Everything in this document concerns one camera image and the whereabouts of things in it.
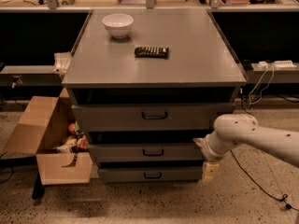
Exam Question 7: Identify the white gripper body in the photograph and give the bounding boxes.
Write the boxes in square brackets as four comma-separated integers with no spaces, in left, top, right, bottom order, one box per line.
[199,133,223,161]

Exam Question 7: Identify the grey drawer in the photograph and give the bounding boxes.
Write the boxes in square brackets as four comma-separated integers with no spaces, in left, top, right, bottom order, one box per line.
[89,143,202,162]
[98,166,202,183]
[72,103,235,133]

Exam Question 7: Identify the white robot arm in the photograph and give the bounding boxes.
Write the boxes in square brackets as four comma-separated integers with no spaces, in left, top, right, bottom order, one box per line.
[193,114,299,183]

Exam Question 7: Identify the grey bottom drawer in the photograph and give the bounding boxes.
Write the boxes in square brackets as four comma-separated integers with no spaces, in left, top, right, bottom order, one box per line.
[98,166,202,183]

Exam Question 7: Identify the grey top drawer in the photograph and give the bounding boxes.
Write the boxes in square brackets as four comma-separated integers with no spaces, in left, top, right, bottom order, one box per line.
[72,103,235,133]

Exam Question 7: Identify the grey drawer cabinet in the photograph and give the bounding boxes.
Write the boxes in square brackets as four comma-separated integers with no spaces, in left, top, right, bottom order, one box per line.
[63,8,247,170]

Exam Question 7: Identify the open cardboard box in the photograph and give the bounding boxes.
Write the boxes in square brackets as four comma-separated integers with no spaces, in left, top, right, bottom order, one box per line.
[4,89,93,185]

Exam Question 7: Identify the dark snack bar wrapper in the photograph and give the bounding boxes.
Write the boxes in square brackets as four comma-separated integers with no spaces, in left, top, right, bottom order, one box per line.
[135,47,169,59]

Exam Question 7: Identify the white power adapter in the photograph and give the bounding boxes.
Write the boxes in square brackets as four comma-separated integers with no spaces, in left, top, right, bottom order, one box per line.
[258,61,268,68]

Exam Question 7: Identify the white power strip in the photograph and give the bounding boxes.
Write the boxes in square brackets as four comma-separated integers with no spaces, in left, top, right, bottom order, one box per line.
[274,60,296,69]

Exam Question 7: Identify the colourful items in box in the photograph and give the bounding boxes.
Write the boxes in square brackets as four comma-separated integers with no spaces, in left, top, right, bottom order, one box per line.
[54,122,88,153]

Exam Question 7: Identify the white ceramic bowl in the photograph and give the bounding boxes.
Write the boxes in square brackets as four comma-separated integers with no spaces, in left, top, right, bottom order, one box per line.
[102,13,134,39]

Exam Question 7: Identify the black floor cable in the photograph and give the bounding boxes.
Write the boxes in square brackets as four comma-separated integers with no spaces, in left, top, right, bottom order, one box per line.
[228,87,299,213]

